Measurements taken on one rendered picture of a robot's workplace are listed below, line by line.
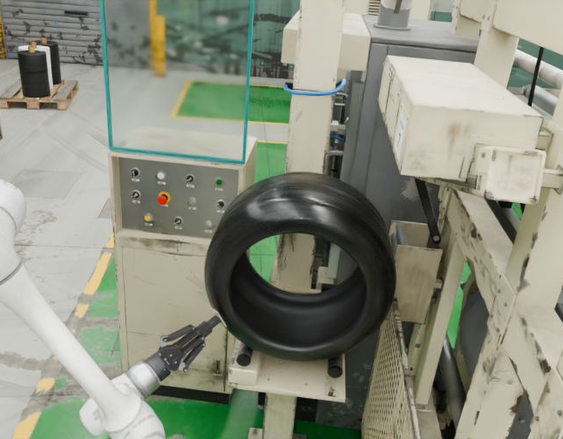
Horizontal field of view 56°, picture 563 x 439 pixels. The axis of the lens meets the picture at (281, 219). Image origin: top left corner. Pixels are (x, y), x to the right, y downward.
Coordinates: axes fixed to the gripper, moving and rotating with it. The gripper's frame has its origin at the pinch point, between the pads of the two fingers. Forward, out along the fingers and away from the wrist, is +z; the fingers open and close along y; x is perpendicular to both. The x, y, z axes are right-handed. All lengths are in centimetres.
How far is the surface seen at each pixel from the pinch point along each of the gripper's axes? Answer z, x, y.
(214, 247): 11.5, 5.7, -20.8
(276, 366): 12.7, -4.3, 29.5
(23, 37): 209, -940, -208
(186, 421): -13, -90, 78
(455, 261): 75, 24, 27
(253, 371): 3.6, 1.4, 21.1
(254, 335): 8.0, 6.9, 8.4
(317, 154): 58, 2, -24
